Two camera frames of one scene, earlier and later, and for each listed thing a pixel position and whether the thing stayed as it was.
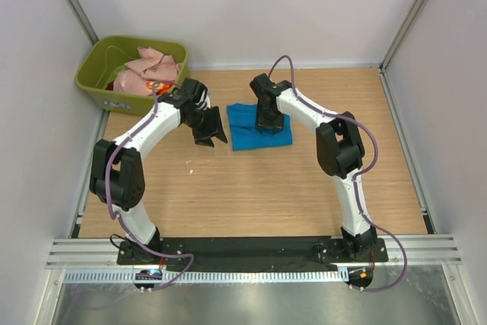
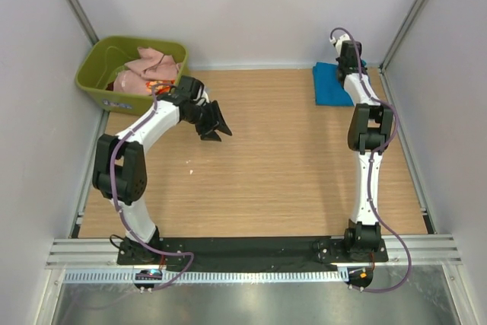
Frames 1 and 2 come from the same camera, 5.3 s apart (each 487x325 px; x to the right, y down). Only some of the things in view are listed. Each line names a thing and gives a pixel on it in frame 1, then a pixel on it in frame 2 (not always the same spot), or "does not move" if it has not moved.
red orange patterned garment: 161,87 does not move
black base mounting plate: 249,252 does not move
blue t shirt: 244,135 → 329,87
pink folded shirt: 150,66 does not move
